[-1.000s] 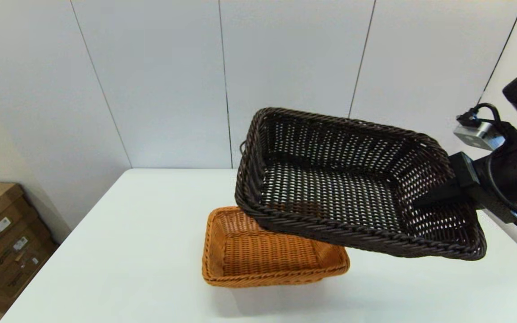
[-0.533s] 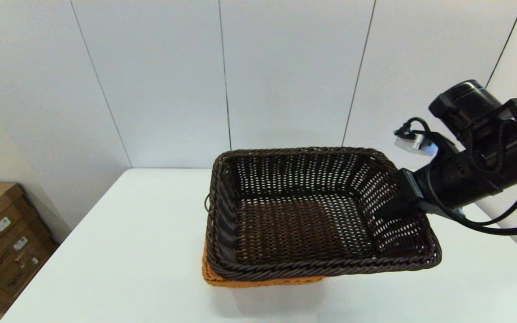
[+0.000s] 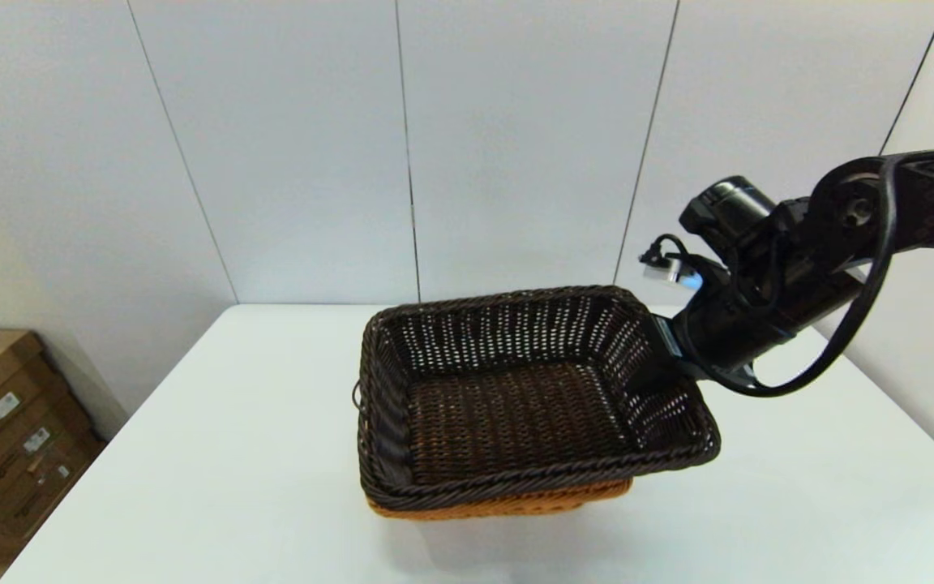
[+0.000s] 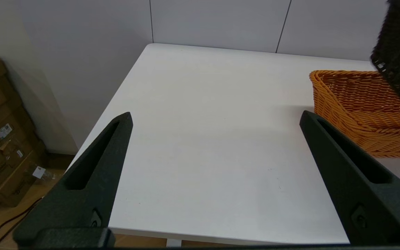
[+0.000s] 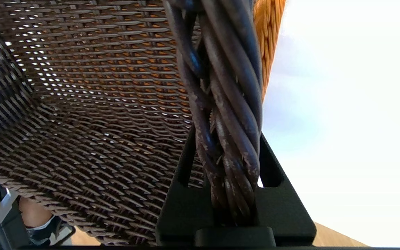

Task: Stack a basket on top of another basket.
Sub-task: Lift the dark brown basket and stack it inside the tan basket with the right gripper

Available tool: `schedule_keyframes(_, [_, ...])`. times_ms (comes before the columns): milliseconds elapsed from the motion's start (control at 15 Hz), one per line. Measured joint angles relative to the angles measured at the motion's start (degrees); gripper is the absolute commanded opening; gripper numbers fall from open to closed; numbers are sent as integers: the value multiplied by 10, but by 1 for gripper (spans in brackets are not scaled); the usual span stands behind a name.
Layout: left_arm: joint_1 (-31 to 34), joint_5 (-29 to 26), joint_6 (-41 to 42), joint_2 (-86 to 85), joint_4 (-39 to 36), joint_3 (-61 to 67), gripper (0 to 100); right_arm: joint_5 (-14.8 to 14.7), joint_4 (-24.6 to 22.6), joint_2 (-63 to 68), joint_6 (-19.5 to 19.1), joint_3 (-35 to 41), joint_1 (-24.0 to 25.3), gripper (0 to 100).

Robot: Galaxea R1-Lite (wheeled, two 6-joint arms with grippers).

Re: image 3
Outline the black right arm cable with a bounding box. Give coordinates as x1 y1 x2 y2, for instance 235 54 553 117
710 154 899 398

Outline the dark brown wicker basket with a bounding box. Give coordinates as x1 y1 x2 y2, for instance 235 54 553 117
352 284 722 512

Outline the white right camera plug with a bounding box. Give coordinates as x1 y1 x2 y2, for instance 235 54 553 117
640 235 707 290

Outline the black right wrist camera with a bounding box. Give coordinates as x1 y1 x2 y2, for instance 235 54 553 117
679 176 778 244

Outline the orange wicker basket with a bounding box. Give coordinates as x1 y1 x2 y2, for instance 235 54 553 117
366 479 634 521

